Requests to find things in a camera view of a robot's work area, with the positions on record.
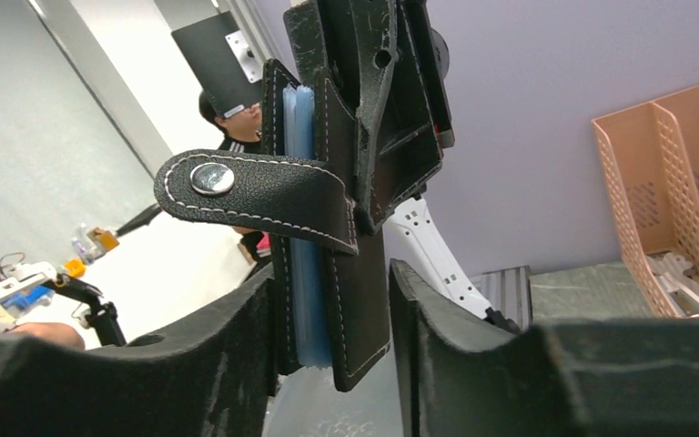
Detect black monitor panel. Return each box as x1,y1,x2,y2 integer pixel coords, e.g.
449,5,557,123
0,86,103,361
171,12,263,119

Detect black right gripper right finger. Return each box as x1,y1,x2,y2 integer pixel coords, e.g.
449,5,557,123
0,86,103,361
390,259,699,436

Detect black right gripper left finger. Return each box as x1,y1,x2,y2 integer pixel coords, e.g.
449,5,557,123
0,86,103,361
0,269,276,436

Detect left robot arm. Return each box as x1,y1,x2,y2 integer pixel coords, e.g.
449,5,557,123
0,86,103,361
284,1,532,332

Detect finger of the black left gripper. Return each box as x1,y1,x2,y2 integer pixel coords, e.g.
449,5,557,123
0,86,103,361
283,0,360,117
351,1,443,232

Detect person in background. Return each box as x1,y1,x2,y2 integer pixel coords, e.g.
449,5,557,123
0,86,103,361
198,90,271,267

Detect white items in organizer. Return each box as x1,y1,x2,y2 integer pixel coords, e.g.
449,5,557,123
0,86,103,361
645,251,699,318

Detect peach plastic file organizer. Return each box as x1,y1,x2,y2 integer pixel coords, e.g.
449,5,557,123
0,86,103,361
592,85,699,317

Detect black leather card holder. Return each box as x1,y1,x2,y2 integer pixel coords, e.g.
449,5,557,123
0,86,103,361
154,59,390,392

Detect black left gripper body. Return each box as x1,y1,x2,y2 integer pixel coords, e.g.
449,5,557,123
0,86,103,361
403,1,455,148

